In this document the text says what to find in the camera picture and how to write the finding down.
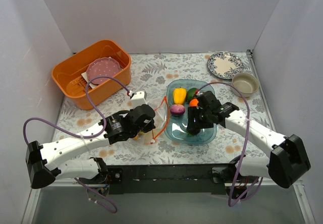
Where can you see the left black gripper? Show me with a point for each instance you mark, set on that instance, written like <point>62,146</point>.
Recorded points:
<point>148,126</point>

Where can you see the orange fruit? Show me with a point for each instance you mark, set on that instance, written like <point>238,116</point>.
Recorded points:
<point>193,102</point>

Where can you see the purple onion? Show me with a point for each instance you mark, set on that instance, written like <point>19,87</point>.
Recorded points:
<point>177,110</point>

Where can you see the blue floral plate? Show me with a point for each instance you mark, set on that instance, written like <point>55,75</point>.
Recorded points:
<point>225,65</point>

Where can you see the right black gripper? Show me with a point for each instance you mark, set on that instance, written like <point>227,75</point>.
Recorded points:
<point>194,120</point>

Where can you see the dark purple fruit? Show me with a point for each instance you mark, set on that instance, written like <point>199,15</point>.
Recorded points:
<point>193,132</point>

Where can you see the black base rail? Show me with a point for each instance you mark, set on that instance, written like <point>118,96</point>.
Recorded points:
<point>164,178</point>

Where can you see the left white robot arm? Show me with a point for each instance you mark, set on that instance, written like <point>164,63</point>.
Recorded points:
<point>52,161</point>

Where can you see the beige ceramic bowl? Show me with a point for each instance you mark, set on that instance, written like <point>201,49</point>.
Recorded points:
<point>245,83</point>

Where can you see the white card in bin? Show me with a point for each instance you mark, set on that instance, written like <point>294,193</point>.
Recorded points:
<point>84,75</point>

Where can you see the pink dotted plate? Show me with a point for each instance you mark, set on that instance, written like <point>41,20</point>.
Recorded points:
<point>103,67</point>

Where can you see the orange plastic bin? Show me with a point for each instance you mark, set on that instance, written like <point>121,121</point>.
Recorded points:
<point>68,74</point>

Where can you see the teal glass tray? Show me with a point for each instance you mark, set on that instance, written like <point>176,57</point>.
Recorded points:
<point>176,129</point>

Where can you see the yellow bell pepper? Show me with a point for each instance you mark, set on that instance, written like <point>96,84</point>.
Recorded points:
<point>179,95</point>

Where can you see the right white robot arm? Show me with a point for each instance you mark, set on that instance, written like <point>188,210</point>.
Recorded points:
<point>286,158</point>

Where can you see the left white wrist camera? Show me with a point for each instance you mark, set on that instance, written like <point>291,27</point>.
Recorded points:
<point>138,98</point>

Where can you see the clear zip top bag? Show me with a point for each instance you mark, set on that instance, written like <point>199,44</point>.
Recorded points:
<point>161,120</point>

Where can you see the floral table mat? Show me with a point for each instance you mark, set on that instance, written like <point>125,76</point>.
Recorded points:
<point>153,73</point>

